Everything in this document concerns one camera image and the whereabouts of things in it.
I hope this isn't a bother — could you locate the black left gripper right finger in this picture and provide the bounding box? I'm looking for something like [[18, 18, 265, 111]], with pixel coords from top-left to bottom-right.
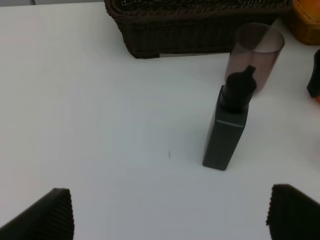
[[266, 184, 320, 240]]

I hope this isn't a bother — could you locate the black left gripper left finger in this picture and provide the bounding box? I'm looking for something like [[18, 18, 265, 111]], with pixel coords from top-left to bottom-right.
[[0, 188, 75, 240]]

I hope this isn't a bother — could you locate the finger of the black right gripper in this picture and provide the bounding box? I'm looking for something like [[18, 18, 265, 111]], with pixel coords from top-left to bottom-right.
[[307, 49, 320, 98]]

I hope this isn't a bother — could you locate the dark brown wicker basket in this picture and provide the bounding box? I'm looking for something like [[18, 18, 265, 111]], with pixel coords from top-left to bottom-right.
[[104, 0, 293, 59]]

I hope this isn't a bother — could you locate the orange wicker basket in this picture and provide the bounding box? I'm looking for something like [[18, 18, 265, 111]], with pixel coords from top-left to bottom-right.
[[287, 0, 320, 46]]

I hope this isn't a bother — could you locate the translucent purple plastic cup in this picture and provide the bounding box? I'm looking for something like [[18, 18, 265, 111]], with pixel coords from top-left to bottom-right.
[[224, 22, 285, 94]]

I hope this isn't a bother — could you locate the dark green pump soap bottle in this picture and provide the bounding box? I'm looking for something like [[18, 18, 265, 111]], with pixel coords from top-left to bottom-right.
[[202, 65, 257, 171]]

